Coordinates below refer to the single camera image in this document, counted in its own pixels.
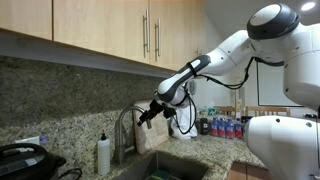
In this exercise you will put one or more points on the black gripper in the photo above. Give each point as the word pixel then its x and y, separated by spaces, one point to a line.
pixel 156 107

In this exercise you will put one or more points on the dark jar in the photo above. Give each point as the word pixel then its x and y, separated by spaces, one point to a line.
pixel 204 127

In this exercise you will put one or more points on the wooden chair backrest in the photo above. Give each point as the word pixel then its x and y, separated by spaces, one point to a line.
pixel 228 110
pixel 266 111

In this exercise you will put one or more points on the black silver pressure cooker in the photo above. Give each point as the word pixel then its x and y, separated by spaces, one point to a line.
pixel 23 163

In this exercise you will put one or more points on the stainless steel sink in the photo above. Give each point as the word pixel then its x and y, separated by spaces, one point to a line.
pixel 180 166

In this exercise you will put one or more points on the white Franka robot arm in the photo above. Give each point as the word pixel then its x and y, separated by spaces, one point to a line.
pixel 293 73

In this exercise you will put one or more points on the white plastic bag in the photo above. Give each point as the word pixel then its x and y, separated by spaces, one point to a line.
pixel 183 120

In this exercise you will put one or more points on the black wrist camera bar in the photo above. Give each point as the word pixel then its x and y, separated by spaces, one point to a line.
pixel 169 112

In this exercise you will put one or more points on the round ceiling light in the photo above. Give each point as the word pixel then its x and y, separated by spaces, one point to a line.
pixel 307 6

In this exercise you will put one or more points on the white wall outlet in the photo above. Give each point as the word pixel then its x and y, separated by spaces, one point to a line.
pixel 28 140

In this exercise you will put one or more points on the white soap dispenser bottle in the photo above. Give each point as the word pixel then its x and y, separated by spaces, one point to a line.
pixel 103 156

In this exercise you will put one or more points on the teal green sponge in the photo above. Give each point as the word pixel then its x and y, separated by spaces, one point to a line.
pixel 160 175

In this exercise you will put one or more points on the light wood cabinet door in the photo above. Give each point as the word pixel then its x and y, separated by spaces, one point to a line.
pixel 180 30
pixel 23 16
pixel 100 23

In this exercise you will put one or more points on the stainless steel arched faucet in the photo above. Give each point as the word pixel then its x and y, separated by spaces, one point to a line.
pixel 119 150

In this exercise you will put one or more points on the white wall board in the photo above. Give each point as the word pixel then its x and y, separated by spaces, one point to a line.
pixel 270 90

